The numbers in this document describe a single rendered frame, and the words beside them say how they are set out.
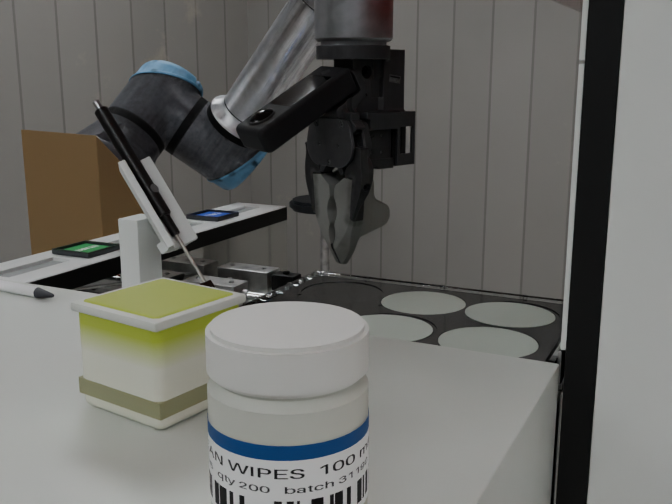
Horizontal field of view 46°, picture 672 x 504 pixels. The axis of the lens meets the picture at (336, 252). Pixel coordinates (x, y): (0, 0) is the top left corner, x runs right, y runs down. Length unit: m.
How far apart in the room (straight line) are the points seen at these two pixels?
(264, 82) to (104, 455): 0.96
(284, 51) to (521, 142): 2.35
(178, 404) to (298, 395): 0.17
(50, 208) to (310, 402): 1.13
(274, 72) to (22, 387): 0.86
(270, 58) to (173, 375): 0.91
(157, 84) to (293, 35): 0.27
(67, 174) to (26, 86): 2.51
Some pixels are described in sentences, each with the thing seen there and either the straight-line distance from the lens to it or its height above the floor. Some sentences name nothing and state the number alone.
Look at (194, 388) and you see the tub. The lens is 0.48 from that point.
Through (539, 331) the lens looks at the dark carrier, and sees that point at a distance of 0.87.
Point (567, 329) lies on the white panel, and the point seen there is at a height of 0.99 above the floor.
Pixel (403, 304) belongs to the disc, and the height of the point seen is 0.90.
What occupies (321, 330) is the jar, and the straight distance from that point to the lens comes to 0.33.
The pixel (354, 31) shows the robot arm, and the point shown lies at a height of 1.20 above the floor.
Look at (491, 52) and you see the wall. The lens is 3.63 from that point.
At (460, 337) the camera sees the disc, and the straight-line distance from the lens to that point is 0.83.
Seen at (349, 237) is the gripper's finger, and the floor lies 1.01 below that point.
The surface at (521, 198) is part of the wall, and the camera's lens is 3.58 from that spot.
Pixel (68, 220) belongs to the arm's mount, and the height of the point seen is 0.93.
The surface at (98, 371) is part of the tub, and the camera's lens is 0.50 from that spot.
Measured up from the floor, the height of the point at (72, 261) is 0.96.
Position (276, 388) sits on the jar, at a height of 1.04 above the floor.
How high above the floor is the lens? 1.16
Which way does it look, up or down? 13 degrees down
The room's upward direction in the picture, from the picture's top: straight up
